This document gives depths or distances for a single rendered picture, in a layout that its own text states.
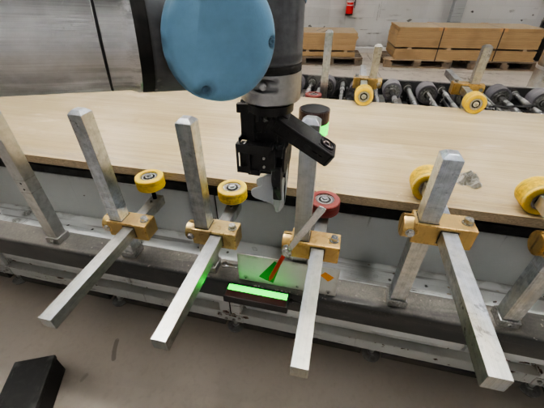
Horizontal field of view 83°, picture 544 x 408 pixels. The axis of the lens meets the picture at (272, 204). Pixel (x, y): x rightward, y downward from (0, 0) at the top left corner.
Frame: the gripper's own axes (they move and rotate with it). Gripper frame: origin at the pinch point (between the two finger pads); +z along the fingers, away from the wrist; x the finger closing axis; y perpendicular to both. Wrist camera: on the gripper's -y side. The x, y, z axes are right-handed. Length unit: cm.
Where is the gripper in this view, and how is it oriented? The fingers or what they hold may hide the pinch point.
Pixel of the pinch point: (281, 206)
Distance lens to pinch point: 58.6
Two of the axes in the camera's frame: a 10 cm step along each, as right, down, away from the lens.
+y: -9.7, -1.3, 1.8
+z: 0.0, 8.0, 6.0
